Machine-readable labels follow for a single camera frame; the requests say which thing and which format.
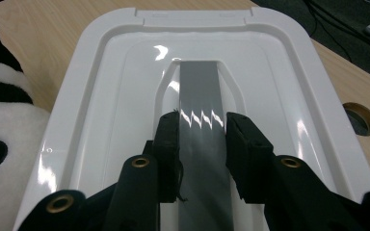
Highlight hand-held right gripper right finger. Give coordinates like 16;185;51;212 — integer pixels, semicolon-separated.
225;111;276;205

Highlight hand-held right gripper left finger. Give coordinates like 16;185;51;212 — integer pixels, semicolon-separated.
152;110;184;204

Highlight white storage box lid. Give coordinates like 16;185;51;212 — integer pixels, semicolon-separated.
13;7;370;231

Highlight panda plush toy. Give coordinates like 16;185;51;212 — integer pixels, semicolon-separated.
0;6;51;231

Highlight round table cable hole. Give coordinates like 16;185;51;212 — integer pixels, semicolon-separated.
342;102;370;137

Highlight black floor cable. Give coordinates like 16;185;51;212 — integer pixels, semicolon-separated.
303;0;370;61

